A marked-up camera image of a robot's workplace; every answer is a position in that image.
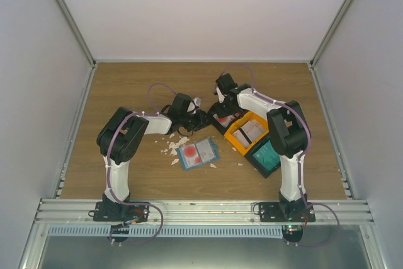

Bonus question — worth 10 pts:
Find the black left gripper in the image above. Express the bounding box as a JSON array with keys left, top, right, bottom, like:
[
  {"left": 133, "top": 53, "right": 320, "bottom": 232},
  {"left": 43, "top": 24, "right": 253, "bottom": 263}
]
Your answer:
[{"left": 180, "top": 110, "right": 215, "bottom": 132}]

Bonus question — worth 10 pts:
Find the blue leather card holder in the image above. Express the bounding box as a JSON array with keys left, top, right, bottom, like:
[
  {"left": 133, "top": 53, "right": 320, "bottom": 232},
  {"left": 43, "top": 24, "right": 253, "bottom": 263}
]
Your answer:
[{"left": 176, "top": 137, "right": 220, "bottom": 171}]

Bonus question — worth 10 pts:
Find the white card with red dots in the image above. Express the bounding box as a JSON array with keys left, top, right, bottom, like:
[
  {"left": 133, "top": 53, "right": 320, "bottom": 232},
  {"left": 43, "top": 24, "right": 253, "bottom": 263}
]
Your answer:
[{"left": 178, "top": 144, "right": 202, "bottom": 170}]

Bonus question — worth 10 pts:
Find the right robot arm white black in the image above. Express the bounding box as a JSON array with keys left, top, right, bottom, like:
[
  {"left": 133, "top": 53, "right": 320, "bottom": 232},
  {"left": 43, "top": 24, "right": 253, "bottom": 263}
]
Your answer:
[{"left": 213, "top": 73, "right": 311, "bottom": 222}]

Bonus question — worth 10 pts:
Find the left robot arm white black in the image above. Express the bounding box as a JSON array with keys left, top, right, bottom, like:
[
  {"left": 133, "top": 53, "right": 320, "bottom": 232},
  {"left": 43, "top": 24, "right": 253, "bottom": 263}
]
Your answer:
[{"left": 96, "top": 93, "right": 208, "bottom": 221}]

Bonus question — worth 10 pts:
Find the red dot card stack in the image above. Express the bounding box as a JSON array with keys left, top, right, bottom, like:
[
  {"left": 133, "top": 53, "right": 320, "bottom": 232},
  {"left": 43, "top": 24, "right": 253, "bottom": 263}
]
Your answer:
[{"left": 216, "top": 115, "right": 235, "bottom": 128}]

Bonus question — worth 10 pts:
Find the black bin with red cards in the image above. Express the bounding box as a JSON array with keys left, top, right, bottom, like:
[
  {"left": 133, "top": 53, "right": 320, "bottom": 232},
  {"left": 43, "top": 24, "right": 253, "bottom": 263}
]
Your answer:
[{"left": 207, "top": 102, "right": 246, "bottom": 135}]

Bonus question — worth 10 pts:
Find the white card stack orange bin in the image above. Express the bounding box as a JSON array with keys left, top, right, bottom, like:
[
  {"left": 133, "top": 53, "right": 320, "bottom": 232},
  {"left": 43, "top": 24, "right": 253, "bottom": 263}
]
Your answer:
[{"left": 232, "top": 119, "right": 265, "bottom": 145}]

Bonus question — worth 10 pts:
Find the black bin with green cards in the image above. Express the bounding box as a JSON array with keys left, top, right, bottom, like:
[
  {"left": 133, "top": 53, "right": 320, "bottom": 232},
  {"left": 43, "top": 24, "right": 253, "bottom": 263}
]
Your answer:
[{"left": 245, "top": 134, "right": 280, "bottom": 178}]

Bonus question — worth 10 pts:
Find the orange plastic bin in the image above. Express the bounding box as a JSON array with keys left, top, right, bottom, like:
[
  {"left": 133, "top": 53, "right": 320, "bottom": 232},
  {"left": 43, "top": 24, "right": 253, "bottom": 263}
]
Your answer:
[{"left": 224, "top": 112, "right": 269, "bottom": 156}]

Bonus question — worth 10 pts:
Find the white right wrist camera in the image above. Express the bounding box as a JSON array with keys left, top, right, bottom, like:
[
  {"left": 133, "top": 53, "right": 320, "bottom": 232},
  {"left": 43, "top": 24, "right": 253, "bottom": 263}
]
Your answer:
[{"left": 213, "top": 85, "right": 225, "bottom": 103}]

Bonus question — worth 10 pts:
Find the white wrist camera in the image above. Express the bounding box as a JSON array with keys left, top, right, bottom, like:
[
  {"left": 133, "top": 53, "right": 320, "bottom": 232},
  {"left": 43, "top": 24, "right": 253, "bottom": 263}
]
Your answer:
[
  {"left": 189, "top": 97, "right": 202, "bottom": 112},
  {"left": 213, "top": 85, "right": 225, "bottom": 103}
]

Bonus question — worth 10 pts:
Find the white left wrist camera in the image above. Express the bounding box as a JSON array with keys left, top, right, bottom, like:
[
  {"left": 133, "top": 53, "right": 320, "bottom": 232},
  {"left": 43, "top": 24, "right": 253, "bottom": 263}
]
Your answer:
[{"left": 189, "top": 97, "right": 202, "bottom": 112}]

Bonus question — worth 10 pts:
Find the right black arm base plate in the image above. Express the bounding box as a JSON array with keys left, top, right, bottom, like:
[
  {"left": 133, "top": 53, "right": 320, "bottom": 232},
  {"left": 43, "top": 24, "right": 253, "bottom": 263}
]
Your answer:
[{"left": 252, "top": 202, "right": 316, "bottom": 223}]

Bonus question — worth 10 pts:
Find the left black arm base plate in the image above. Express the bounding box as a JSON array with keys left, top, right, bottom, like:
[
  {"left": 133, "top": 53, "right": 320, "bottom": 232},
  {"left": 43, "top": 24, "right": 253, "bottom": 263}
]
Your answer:
[{"left": 88, "top": 200, "right": 150, "bottom": 224}]

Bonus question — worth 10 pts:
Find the aluminium front rail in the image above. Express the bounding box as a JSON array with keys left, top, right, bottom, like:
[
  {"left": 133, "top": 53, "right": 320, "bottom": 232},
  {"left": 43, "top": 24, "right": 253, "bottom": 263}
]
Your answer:
[{"left": 34, "top": 199, "right": 374, "bottom": 226}]

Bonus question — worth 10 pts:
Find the grey slotted cable duct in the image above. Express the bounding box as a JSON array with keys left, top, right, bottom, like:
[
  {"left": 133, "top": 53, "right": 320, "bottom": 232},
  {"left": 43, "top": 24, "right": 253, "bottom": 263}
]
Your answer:
[{"left": 48, "top": 224, "right": 283, "bottom": 239}]

